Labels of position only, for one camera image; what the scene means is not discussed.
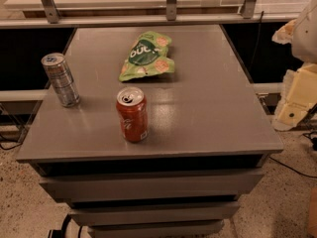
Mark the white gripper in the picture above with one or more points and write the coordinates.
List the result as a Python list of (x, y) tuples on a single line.
[(306, 37)]

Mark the red coke can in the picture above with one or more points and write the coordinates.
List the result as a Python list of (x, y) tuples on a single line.
[(132, 110)]

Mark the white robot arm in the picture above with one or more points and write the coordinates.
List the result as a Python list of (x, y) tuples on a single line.
[(304, 40)]

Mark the silver energy drink can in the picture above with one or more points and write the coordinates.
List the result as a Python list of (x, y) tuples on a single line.
[(61, 79)]

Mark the grey drawer cabinet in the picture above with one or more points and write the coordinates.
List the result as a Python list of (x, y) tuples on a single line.
[(208, 139)]

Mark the green chip bag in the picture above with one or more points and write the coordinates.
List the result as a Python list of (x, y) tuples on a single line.
[(148, 57)]

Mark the metal railing frame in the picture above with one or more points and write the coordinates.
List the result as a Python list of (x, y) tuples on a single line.
[(32, 14)]

